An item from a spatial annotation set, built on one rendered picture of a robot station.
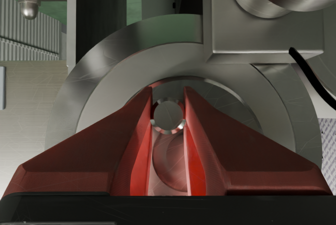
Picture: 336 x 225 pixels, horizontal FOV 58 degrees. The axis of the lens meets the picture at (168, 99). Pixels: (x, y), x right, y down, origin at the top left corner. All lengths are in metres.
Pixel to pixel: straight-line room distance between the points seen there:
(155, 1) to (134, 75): 0.38
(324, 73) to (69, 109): 0.14
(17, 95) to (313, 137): 0.46
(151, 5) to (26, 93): 0.25
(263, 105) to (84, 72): 0.10
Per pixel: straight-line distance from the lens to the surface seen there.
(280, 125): 0.17
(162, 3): 0.53
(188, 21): 0.17
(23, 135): 0.54
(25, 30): 3.77
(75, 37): 0.18
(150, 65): 0.16
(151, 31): 0.17
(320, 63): 0.18
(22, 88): 0.54
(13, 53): 3.59
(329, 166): 0.39
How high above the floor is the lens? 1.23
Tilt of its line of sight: 3 degrees down
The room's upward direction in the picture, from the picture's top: 179 degrees clockwise
